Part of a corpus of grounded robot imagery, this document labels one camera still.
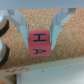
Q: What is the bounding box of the pink block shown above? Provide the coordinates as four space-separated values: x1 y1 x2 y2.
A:
27 29 55 58

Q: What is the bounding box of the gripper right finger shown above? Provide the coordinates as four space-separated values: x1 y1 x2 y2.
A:
49 7 78 50

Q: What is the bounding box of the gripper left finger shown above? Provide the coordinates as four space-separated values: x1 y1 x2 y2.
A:
0 8 31 48

